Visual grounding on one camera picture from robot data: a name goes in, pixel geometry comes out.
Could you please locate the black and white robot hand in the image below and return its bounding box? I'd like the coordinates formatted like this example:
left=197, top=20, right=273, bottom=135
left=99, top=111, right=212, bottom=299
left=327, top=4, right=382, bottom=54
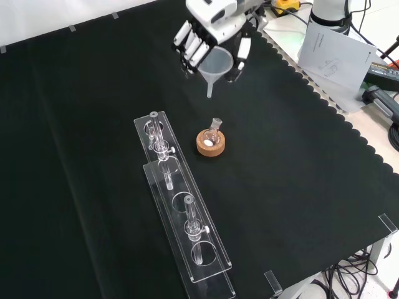
left=172, top=0, right=269, bottom=83

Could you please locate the white paper booklet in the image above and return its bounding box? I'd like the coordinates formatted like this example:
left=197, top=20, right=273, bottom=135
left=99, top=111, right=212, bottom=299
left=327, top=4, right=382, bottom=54
left=297, top=23, right=378, bottom=93

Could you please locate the clear acrylic funnel stand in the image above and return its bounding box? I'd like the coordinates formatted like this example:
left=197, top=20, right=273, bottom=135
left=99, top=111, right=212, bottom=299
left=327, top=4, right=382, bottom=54
left=133, top=110, right=237, bottom=299

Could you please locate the black cable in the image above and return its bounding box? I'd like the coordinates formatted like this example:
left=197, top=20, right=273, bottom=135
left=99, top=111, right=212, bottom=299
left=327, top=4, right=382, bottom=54
left=274, top=1, right=314, bottom=27

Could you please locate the black cloth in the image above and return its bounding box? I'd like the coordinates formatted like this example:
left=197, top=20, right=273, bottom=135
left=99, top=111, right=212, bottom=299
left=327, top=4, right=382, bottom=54
left=0, top=0, right=399, bottom=299

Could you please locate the bundle of black cables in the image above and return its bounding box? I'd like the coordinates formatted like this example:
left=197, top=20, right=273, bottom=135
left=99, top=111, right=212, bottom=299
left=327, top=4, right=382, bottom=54
left=320, top=247, right=380, bottom=299

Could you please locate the yellow stop button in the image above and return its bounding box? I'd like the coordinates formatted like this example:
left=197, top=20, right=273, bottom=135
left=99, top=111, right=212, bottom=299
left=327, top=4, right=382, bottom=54
left=270, top=0, right=300, bottom=16

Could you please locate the black tripod leg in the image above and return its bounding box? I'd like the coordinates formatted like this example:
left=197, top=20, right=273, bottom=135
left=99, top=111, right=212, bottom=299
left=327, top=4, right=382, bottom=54
left=378, top=34, right=399, bottom=62

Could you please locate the clear plastic funnel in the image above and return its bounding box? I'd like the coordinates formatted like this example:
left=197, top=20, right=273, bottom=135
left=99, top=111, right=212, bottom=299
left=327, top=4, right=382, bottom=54
left=199, top=46, right=234, bottom=99

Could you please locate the cork ring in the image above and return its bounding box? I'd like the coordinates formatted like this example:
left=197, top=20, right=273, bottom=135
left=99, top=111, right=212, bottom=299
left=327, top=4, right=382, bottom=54
left=196, top=130, right=226, bottom=158

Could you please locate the round-bottom glass flask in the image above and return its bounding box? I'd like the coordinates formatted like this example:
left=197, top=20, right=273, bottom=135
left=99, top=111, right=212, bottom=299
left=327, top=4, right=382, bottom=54
left=201, top=117, right=223, bottom=148

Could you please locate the black power adapter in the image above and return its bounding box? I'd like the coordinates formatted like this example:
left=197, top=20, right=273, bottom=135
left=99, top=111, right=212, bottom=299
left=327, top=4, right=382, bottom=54
left=364, top=60, right=399, bottom=92

